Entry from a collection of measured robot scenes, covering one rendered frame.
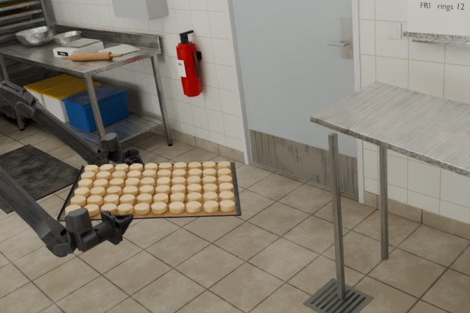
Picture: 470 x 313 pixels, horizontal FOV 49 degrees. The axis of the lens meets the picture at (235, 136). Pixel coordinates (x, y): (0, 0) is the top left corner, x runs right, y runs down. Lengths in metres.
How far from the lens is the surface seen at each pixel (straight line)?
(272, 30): 3.55
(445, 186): 3.15
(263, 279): 2.93
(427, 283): 2.91
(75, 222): 1.65
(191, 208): 1.76
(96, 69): 4.13
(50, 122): 2.15
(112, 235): 1.72
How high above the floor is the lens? 1.83
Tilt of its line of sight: 23 degrees down
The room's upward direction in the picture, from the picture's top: 8 degrees counter-clockwise
